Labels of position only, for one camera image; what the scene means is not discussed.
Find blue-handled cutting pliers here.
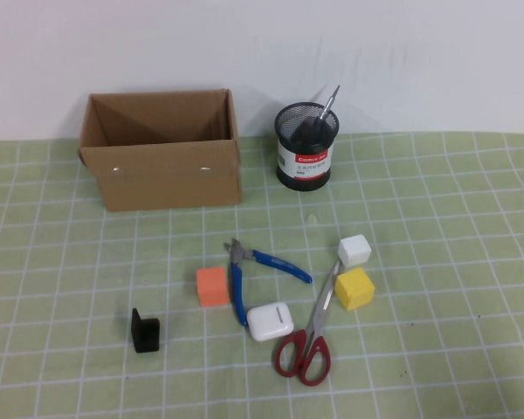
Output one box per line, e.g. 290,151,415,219
224,237,314,327

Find black-handled screwdriver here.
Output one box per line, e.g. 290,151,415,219
293,85,341,148

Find orange block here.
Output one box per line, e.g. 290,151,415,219
196,266,228,309

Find red-handled scissors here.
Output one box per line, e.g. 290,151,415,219
273,260,341,388

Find black mesh pen holder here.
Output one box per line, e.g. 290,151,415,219
273,102,341,192

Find brown cardboard box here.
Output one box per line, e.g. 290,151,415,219
77,89,242,213

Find white block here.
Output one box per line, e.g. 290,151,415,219
336,234,372,268

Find white earbuds case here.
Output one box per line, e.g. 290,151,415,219
246,303,294,342

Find yellow block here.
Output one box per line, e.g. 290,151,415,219
334,266,376,312

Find green checked tablecloth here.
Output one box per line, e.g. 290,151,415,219
0,132,524,419

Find black L-shaped bracket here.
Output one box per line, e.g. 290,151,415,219
129,307,161,354

